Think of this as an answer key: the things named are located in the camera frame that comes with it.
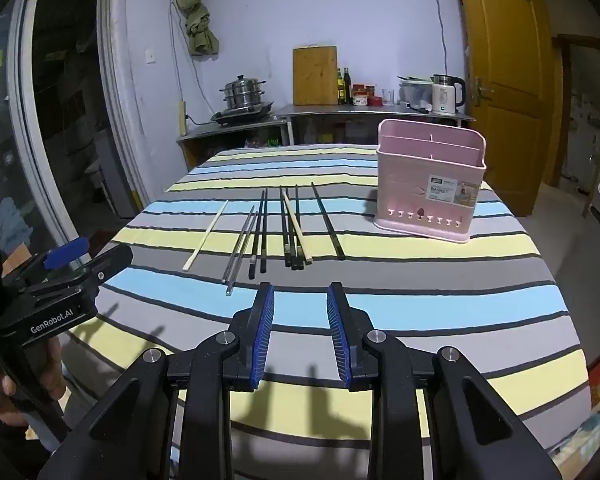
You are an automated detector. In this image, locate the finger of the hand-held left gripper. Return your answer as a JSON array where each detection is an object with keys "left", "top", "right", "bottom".
[
  {"left": 79, "top": 245, "right": 133, "bottom": 287},
  {"left": 42, "top": 237, "right": 90, "bottom": 271}
]

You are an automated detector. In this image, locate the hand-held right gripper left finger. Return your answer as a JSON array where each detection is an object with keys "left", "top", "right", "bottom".
[{"left": 37, "top": 281, "right": 277, "bottom": 480}]

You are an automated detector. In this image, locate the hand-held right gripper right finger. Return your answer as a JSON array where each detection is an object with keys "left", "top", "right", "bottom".
[{"left": 326, "top": 281, "right": 563, "bottom": 480}]

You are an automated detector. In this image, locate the beige wooden chopstick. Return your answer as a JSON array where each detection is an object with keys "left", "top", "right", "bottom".
[
  {"left": 282, "top": 191, "right": 313, "bottom": 265},
  {"left": 182, "top": 200, "right": 230, "bottom": 270}
]

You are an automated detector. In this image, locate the pink utensil basket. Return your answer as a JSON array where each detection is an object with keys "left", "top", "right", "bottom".
[{"left": 371, "top": 119, "right": 488, "bottom": 245}]

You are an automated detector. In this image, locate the person's left hand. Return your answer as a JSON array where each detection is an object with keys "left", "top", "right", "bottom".
[{"left": 0, "top": 334, "right": 70, "bottom": 428}]

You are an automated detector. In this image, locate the striped tablecloth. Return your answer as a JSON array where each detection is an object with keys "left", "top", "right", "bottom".
[{"left": 62, "top": 144, "right": 593, "bottom": 480}]

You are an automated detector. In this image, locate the sliding glass door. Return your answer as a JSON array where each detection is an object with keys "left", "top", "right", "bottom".
[{"left": 0, "top": 0, "right": 153, "bottom": 311}]

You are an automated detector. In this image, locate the low steel shelf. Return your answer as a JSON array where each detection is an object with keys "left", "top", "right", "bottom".
[{"left": 176, "top": 115, "right": 293, "bottom": 170}]

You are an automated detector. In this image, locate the steel steamer pot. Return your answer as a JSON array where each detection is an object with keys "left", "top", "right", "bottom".
[{"left": 219, "top": 75, "right": 267, "bottom": 111}]

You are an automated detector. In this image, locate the steel counter table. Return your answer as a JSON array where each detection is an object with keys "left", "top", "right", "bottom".
[{"left": 272, "top": 103, "right": 476, "bottom": 147}]

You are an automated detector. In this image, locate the green hanging cloth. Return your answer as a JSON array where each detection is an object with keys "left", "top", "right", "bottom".
[{"left": 172, "top": 0, "right": 220, "bottom": 56}]

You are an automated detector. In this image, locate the white plastic container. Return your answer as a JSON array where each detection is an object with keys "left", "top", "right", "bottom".
[{"left": 398, "top": 76, "right": 436, "bottom": 106}]

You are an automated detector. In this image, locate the white electric kettle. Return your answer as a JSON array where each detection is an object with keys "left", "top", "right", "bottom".
[{"left": 431, "top": 74, "right": 467, "bottom": 115}]

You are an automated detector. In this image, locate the wooden cutting board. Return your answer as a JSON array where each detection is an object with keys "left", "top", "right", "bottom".
[{"left": 293, "top": 46, "right": 339, "bottom": 106}]

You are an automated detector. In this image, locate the yellow wooden door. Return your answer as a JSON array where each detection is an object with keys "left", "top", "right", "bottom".
[{"left": 454, "top": 0, "right": 553, "bottom": 218}]

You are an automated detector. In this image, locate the grey wall cable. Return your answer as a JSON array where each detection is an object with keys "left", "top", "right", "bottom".
[{"left": 168, "top": 2, "right": 187, "bottom": 102}]

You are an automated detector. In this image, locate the thin black wall cable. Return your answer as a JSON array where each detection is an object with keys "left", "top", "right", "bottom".
[{"left": 427, "top": 0, "right": 452, "bottom": 77}]

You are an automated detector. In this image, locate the wooden door frame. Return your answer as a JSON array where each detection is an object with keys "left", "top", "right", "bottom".
[{"left": 537, "top": 0, "right": 600, "bottom": 221}]

